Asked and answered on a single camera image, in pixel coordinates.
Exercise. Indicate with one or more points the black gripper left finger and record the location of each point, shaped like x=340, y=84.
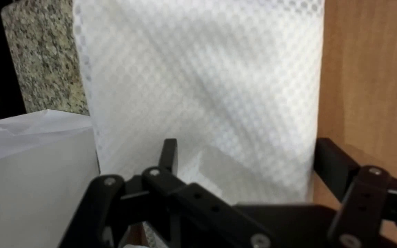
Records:
x=172, y=215

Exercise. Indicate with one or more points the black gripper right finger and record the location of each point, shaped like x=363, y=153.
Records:
x=373, y=207

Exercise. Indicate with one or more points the white mesh towel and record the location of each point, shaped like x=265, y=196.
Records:
x=199, y=91

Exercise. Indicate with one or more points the flat cardboard tray box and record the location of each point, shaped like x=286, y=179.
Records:
x=373, y=83

